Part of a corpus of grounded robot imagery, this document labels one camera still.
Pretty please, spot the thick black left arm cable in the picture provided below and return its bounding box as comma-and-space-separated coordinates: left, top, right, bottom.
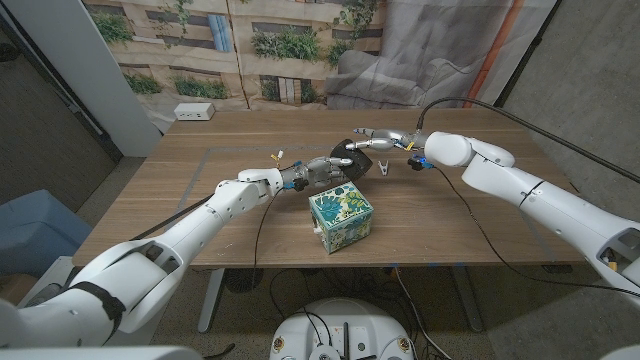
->
128, 193, 216, 242

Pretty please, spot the printed fabric backdrop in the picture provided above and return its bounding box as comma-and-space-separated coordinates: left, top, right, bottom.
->
82, 0, 559, 134

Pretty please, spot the white floor cable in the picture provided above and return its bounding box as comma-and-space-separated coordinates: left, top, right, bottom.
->
393, 267, 441, 360

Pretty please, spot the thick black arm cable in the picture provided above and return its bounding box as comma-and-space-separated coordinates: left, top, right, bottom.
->
415, 96, 640, 184
128, 193, 216, 242

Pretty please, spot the grey table leg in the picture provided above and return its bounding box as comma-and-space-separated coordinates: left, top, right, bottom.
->
452, 264, 485, 334

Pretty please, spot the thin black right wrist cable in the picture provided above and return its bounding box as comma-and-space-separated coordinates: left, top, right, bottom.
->
432, 165, 640, 299

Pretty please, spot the black cylindrical speaker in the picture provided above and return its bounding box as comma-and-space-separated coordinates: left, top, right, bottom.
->
329, 138, 374, 182

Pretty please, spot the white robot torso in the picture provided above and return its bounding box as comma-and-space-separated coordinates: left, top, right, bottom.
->
268, 297, 416, 360

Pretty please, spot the floral teal tissue box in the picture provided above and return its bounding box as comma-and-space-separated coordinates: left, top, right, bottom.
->
308, 181, 375, 255

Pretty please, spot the thin black left wrist cable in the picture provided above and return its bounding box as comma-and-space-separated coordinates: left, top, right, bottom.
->
252, 190, 280, 289

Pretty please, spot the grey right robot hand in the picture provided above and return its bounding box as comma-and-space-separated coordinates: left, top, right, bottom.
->
344, 127, 431, 154

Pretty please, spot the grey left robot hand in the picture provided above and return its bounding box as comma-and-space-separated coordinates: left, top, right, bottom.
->
279, 155, 354, 194

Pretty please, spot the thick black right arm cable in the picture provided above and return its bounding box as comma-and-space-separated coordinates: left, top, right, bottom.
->
415, 96, 640, 184

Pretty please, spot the white power strip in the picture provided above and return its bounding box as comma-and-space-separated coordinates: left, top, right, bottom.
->
173, 102, 216, 122

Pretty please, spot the white column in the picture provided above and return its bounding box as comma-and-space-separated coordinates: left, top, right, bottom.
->
2, 0, 164, 159

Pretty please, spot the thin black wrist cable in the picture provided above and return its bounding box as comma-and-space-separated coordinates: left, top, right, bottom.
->
252, 190, 280, 289
432, 165, 640, 299

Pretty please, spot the round black floor base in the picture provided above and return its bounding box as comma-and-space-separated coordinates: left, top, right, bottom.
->
223, 268, 265, 294

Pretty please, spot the white table leg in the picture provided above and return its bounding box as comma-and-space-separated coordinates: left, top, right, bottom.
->
197, 268, 226, 335

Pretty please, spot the black backdrop pole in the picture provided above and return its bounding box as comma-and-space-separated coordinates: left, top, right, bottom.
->
492, 0, 564, 109

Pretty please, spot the white floor board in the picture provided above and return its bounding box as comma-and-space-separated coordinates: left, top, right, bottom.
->
19, 255, 76, 306

